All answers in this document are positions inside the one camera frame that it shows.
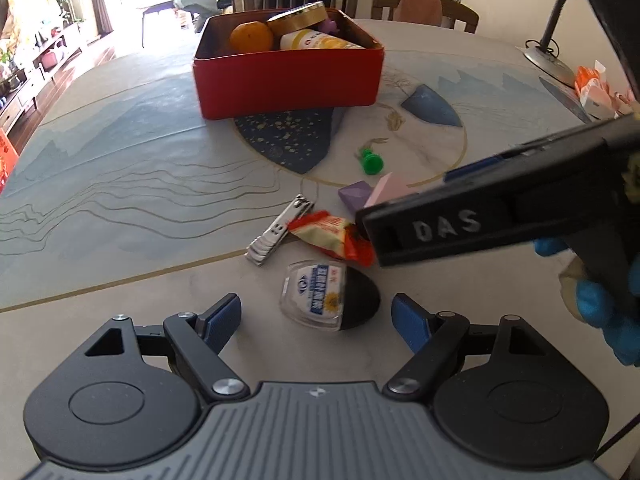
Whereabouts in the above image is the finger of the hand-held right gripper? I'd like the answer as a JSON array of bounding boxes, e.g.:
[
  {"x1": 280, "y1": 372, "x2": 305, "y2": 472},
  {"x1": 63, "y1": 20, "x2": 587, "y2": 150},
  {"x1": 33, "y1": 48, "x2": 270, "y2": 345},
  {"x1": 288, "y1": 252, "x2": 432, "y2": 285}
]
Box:
[{"x1": 444, "y1": 119, "x2": 621, "y2": 183}]

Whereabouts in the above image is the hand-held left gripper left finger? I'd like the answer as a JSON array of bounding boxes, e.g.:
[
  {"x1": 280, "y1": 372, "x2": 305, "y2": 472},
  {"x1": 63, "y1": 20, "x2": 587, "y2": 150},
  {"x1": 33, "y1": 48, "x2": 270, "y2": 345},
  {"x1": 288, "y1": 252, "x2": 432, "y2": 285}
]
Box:
[{"x1": 80, "y1": 293, "x2": 250, "y2": 403}]

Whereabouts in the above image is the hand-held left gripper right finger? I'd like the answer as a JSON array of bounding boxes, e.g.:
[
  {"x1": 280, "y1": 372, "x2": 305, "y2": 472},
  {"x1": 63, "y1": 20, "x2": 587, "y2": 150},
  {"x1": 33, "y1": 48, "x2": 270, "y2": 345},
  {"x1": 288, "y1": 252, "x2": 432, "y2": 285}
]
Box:
[{"x1": 384, "y1": 293, "x2": 556, "y2": 402}]

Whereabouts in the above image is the pink eraser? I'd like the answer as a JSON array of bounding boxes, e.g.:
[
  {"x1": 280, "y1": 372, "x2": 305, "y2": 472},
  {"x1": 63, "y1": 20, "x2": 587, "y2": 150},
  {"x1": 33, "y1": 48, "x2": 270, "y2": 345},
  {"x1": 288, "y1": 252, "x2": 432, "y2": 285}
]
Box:
[{"x1": 364, "y1": 172, "x2": 419, "y2": 207}]

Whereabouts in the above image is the green pushpin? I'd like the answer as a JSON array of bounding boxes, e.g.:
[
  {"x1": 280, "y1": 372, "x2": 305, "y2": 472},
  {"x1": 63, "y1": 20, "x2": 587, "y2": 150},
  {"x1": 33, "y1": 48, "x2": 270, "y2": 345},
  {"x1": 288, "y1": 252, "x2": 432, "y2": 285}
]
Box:
[{"x1": 356, "y1": 149, "x2": 385, "y2": 176}]

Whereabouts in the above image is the purple eraser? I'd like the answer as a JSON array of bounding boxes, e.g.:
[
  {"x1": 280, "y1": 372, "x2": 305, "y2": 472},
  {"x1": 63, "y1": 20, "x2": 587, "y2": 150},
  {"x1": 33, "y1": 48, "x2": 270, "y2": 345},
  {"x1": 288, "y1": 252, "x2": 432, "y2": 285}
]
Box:
[{"x1": 338, "y1": 180, "x2": 373, "y2": 211}]

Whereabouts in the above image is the silver nail clipper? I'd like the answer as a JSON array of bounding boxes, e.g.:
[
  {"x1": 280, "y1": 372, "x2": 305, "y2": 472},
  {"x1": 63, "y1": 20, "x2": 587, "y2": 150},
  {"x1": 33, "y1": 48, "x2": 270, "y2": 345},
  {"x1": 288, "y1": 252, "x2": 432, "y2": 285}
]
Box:
[{"x1": 246, "y1": 195, "x2": 315, "y2": 267}]

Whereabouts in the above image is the red yellow snack packet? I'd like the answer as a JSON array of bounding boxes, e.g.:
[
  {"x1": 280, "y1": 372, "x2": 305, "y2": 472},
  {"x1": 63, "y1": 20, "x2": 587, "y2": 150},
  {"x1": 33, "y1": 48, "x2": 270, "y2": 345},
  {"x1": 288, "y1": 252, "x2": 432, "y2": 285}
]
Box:
[{"x1": 287, "y1": 211, "x2": 377, "y2": 267}]

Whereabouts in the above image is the white yellow bottle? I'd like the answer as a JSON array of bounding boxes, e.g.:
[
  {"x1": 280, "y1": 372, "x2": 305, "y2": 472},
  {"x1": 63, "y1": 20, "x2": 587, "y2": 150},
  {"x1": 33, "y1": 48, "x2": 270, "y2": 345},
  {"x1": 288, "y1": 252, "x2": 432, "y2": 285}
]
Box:
[{"x1": 279, "y1": 30, "x2": 366, "y2": 51}]

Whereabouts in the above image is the red tin box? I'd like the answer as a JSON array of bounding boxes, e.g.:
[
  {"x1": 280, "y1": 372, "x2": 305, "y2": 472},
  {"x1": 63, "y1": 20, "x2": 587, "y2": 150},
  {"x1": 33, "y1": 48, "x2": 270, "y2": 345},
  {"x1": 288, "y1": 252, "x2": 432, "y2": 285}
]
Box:
[{"x1": 192, "y1": 8, "x2": 386, "y2": 121}]

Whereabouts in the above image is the orange fruit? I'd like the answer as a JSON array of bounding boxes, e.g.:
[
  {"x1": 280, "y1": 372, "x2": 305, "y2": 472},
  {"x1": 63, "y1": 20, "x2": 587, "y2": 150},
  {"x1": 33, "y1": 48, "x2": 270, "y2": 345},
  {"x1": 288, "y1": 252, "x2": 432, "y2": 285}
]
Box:
[{"x1": 230, "y1": 21, "x2": 275, "y2": 54}]

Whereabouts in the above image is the person's right hand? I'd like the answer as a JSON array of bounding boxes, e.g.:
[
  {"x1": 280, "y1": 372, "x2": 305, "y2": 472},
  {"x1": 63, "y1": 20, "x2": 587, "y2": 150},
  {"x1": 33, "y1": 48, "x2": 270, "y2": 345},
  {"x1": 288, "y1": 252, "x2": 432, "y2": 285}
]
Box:
[{"x1": 534, "y1": 237, "x2": 640, "y2": 367}]

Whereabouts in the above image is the grey desk lamp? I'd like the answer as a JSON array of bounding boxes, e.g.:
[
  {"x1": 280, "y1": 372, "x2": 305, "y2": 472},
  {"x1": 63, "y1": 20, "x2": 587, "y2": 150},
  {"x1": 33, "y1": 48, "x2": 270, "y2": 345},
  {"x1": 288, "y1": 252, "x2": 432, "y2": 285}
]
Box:
[{"x1": 520, "y1": 0, "x2": 578, "y2": 87}]

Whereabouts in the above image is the orange white packet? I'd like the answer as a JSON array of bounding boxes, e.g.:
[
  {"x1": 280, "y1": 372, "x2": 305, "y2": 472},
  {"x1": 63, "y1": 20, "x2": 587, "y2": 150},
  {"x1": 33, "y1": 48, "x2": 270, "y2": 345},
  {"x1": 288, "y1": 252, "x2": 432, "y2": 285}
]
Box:
[{"x1": 575, "y1": 60, "x2": 640, "y2": 120}]

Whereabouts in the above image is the pink towel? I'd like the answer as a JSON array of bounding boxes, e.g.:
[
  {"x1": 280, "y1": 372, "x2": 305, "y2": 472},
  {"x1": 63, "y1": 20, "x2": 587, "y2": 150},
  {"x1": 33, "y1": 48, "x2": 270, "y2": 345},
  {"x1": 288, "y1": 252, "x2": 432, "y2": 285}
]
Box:
[{"x1": 400, "y1": 0, "x2": 444, "y2": 27}]

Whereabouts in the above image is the mountain print table cover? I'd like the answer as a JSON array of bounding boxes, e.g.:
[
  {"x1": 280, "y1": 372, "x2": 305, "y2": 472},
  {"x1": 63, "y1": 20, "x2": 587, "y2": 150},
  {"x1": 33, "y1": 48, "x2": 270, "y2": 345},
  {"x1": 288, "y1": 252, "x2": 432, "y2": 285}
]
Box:
[{"x1": 0, "y1": 17, "x2": 640, "y2": 411}]

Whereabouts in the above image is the orange gift bag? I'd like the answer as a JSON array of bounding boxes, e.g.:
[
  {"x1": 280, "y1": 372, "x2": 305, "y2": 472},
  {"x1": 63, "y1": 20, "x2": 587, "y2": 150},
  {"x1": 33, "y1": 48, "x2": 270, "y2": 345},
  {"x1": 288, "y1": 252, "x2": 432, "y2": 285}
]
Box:
[{"x1": 0, "y1": 127, "x2": 21, "y2": 196}]

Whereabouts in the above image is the wooden TV cabinet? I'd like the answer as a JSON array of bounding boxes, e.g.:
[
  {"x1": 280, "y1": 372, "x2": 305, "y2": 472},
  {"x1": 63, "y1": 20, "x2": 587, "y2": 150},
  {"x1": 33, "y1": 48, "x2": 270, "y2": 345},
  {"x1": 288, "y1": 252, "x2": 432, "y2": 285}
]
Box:
[{"x1": 0, "y1": 25, "x2": 86, "y2": 136}]

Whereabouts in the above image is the coffee table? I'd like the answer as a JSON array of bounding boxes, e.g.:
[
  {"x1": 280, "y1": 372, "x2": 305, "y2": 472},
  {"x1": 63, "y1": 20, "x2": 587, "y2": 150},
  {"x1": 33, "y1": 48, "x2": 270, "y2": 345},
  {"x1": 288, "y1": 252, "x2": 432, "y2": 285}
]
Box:
[{"x1": 137, "y1": 0, "x2": 192, "y2": 48}]

